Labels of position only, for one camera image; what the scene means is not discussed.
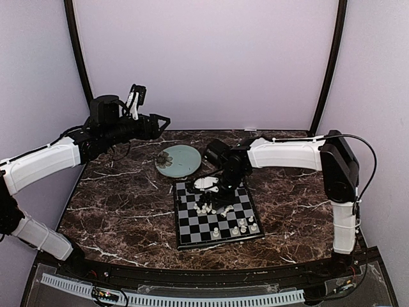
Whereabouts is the pale green flower plate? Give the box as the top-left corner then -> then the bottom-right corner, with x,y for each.
155,145 -> 201,178

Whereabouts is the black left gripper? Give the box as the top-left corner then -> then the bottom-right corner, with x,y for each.
103,113 -> 171,146

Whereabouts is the left black frame post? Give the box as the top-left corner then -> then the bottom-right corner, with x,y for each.
63,0 -> 94,106

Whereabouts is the white chess pieces pile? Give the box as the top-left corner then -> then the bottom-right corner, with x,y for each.
193,203 -> 234,217

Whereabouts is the black frame post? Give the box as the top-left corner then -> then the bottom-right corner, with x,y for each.
63,0 -> 94,106
307,0 -> 348,136

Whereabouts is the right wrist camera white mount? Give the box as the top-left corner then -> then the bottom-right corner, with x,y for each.
194,176 -> 219,193

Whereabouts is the black grey chessboard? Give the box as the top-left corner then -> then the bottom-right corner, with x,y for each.
173,181 -> 265,250

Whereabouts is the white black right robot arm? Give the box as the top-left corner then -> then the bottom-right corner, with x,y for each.
194,130 -> 359,278

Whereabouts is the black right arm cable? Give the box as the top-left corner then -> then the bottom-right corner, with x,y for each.
322,134 -> 377,212

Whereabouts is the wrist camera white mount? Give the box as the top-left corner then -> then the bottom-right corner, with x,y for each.
122,84 -> 146,120
194,176 -> 219,193

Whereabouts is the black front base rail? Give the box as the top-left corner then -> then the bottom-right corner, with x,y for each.
51,259 -> 351,288

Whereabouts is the white slotted cable duct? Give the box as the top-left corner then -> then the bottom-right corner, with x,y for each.
40,273 -> 305,306

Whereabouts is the right black frame post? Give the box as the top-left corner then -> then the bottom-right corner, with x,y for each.
307,0 -> 348,136

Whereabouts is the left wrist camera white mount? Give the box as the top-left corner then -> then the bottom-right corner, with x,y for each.
122,84 -> 146,120

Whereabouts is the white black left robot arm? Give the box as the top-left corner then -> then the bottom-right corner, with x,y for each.
1,92 -> 171,279

